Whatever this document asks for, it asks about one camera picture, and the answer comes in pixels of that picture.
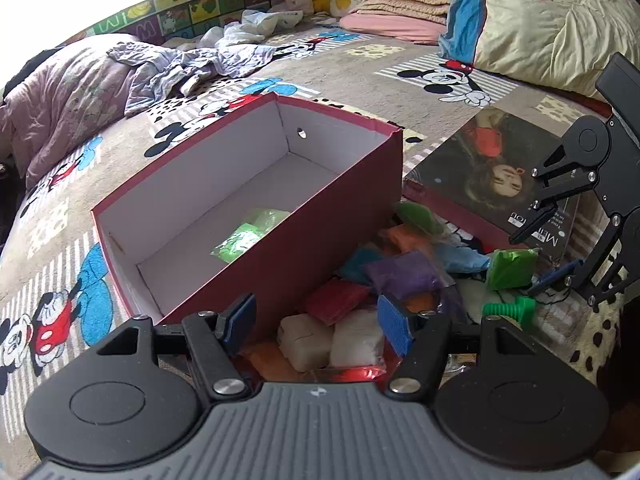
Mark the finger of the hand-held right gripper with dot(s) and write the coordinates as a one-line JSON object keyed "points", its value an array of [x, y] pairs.
{"points": [[602, 272], [542, 217]]}

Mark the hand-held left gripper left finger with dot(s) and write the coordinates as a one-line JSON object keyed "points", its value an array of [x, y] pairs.
{"points": [[239, 324]]}

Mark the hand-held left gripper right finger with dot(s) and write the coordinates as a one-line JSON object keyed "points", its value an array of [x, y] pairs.
{"points": [[396, 324]]}

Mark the pile of colourful clay packets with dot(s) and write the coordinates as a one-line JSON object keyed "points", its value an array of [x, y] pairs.
{"points": [[406, 272]]}

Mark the dark green clay packet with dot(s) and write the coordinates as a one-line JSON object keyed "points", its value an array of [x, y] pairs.
{"points": [[510, 267]]}

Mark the light green clay packet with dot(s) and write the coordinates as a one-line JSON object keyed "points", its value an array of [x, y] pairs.
{"points": [[240, 241]]}

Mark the red cardboard box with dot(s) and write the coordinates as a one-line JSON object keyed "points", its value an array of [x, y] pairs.
{"points": [[325, 230]]}

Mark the blue plastic clay tool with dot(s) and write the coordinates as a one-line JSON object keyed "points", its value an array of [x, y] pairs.
{"points": [[554, 278]]}

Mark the cream dark-spotted blanket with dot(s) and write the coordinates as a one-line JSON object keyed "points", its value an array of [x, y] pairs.
{"points": [[595, 346]]}

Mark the portrait cover book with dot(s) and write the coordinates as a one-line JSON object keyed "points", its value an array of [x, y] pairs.
{"points": [[480, 160]]}

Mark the green plastic screw toy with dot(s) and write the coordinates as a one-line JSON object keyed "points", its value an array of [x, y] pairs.
{"points": [[509, 308]]}

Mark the cream quilt with blue lining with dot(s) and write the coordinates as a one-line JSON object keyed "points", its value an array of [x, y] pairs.
{"points": [[540, 20]]}

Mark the cartoon mouse printed bedsheet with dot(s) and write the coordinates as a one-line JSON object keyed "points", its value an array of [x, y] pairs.
{"points": [[350, 77]]}

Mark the pink pillow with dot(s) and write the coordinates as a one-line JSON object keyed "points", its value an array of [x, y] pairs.
{"points": [[395, 27]]}

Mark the lavender crumpled cloth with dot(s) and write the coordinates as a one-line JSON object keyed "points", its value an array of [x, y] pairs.
{"points": [[170, 72]]}

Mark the purple quilt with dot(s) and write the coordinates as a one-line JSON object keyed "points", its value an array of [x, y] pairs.
{"points": [[65, 95]]}

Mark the white crumpled cloth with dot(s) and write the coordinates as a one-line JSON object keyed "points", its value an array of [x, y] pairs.
{"points": [[250, 27]]}

